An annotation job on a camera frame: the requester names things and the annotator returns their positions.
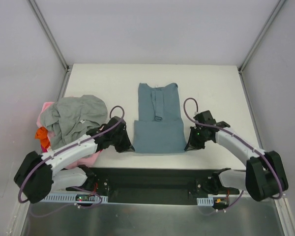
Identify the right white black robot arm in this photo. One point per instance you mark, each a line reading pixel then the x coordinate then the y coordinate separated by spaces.
pixel 264 175

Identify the slotted cable duct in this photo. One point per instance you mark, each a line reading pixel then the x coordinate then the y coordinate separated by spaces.
pixel 74 198
pixel 205 202

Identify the right slotted cable duct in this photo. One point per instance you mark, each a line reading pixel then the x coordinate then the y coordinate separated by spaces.
pixel 205 202

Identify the left slotted cable duct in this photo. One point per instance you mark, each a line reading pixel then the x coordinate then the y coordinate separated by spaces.
pixel 74 198

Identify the grey t shirt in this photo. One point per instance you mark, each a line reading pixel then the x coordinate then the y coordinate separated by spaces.
pixel 71 117

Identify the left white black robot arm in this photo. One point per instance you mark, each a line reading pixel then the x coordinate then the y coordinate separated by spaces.
pixel 40 174

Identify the aluminium frame post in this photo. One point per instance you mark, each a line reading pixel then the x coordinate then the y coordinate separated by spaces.
pixel 261 35
pixel 48 33

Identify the blue-grey t shirt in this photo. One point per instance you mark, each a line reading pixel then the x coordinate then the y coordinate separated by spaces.
pixel 159 128

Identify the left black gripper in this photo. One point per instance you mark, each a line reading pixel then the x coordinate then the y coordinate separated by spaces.
pixel 121 140

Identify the pink t shirt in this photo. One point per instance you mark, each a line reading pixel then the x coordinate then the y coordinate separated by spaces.
pixel 88 160

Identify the orange t shirt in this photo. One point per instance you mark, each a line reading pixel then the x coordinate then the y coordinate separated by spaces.
pixel 42 136

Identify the left aluminium frame post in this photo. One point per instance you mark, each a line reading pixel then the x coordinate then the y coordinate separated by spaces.
pixel 48 33

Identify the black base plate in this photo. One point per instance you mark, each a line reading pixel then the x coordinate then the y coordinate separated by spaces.
pixel 151 186

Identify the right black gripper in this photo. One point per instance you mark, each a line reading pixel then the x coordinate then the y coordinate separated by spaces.
pixel 194 139

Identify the right aluminium frame post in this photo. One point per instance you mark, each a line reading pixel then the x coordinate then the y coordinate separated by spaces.
pixel 261 35

